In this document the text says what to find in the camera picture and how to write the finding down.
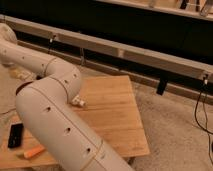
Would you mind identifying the black rail bracket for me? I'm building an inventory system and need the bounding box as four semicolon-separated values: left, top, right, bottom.
156;78;168;95

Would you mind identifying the black cable right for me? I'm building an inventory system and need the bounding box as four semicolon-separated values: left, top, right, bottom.
194;78;213;158

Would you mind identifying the black smartphone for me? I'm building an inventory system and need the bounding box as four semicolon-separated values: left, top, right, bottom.
8;123;24;149

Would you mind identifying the orange carrot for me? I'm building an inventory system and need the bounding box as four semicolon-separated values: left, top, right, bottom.
23;145;45;159

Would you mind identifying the long metal rail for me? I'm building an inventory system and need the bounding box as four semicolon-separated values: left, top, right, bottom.
0;14;213;82

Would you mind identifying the wooden table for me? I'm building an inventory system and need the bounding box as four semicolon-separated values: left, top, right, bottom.
0;76;149;169

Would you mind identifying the purple ceramic bowl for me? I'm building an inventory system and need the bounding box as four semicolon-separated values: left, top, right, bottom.
15;81;33;95

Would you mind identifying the white tube bottle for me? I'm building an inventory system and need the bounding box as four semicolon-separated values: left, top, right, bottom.
71;95;86;108

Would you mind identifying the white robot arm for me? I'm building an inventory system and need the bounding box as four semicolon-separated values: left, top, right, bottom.
0;23;134;171

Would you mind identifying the white sponge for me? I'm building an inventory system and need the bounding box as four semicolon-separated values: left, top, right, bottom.
9;68;35;81

